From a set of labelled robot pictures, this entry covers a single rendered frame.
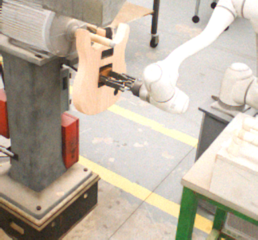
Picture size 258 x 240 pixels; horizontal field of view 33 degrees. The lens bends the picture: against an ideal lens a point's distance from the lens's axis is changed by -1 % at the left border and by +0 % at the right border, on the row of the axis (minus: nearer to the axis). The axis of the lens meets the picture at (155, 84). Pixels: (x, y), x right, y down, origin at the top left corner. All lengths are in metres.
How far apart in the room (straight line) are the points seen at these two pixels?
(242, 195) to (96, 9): 0.83
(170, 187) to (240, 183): 1.49
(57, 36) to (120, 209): 1.31
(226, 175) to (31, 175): 1.26
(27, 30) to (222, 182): 1.04
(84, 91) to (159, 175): 1.32
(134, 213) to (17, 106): 1.02
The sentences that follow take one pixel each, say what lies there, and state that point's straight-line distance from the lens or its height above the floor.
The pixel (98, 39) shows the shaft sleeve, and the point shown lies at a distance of 1.83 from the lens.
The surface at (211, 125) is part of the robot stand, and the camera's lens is 2.51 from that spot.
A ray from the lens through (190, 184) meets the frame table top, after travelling 1.62.
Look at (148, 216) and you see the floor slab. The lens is 2.76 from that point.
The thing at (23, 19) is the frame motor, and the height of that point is 1.28.
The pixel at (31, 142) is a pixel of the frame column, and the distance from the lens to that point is 2.31.
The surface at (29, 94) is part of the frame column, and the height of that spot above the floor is 0.90.
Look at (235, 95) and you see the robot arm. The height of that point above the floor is 0.83.
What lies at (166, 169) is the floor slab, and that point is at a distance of 3.10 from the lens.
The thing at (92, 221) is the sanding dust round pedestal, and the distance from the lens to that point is 2.72.
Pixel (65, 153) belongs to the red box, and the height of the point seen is 0.43.
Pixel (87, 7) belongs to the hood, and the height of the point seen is 1.45.
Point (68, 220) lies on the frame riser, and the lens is 2.61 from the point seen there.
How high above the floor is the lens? 2.00
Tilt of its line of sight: 29 degrees down
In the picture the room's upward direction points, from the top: 6 degrees clockwise
